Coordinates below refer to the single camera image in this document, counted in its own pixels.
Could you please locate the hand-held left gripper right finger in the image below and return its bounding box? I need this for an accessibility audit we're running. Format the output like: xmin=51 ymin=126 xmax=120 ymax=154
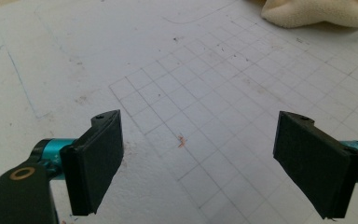
xmin=272 ymin=110 xmax=358 ymax=219

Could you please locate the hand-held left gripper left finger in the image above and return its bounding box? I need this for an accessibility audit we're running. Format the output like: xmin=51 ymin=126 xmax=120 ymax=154
xmin=59 ymin=109 xmax=125 ymax=217

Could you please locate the cream towel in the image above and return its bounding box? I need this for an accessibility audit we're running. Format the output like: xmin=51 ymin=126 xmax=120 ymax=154
xmin=260 ymin=0 xmax=358 ymax=29

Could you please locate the white foam mat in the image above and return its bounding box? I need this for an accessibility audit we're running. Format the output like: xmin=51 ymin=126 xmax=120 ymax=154
xmin=0 ymin=0 xmax=358 ymax=224

